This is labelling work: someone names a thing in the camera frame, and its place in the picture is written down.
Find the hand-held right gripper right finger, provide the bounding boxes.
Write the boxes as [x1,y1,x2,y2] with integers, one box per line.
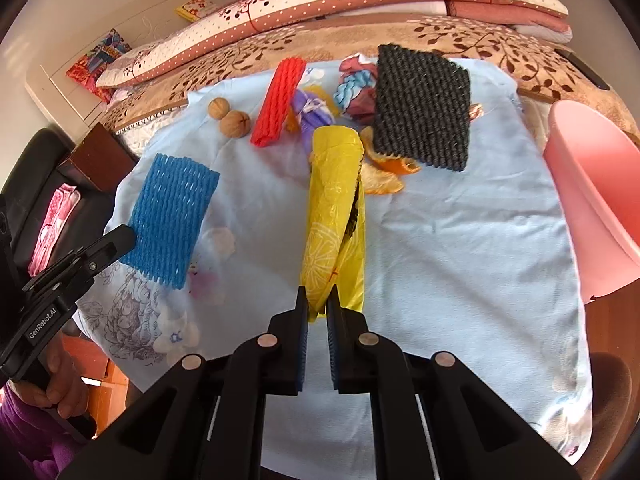
[326,285,583,480]

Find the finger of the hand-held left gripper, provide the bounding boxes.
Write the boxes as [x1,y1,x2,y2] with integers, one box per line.
[22,225,137,301]

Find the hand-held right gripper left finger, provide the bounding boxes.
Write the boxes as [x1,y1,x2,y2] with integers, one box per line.
[57,286,311,480]

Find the yellow lemon print plastic bag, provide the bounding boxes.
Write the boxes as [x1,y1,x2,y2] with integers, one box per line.
[299,126,366,322]

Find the red foam net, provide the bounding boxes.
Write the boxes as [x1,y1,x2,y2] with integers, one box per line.
[250,57,307,148]

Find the black foam net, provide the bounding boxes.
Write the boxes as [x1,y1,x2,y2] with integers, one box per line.
[372,44,472,172]

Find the pink plastic bucket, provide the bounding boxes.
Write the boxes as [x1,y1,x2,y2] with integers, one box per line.
[543,100,640,303]

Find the person's left forearm purple sleeve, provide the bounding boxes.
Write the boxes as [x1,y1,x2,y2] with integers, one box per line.
[0,385,83,480]

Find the person's left hand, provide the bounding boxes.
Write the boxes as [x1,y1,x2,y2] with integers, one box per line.
[10,332,92,418]

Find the blue foam net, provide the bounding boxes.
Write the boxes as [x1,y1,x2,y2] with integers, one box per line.
[120,153,221,291]

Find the pink cloth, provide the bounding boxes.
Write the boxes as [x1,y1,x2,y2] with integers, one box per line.
[27,185,81,277]

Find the wooden nightstand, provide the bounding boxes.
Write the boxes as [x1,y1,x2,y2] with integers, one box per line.
[62,122,140,193]

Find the black chair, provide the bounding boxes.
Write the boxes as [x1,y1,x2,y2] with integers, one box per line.
[0,127,116,291]

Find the light blue cloth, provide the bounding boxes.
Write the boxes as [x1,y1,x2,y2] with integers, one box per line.
[75,60,593,471]

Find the colourful patterned pillow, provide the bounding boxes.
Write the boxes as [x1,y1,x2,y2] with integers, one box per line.
[66,29,132,103]

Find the white headboard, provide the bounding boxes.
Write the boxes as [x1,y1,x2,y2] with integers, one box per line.
[25,0,236,126]

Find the purple wrapper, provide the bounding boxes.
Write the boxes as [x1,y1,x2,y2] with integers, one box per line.
[290,87,336,146]

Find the yellow floral pillow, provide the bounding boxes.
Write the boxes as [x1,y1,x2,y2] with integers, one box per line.
[175,0,218,22]

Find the crumpled floral paper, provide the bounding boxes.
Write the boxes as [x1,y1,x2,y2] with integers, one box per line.
[334,53,381,123]

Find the brown round stool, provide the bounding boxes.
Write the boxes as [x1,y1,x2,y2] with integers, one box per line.
[575,352,633,466]

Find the folded polka dot quilt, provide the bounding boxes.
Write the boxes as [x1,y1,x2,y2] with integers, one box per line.
[95,0,571,88]

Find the brown leaf print blanket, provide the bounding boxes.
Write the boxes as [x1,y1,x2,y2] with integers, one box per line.
[100,15,636,156]

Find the black smartphone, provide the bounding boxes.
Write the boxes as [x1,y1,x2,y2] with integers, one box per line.
[555,47,612,92]

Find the folded pink blanket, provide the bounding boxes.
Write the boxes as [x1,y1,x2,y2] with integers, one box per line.
[447,0,573,36]

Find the folded white blanket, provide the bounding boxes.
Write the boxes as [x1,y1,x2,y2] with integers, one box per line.
[515,22,573,45]

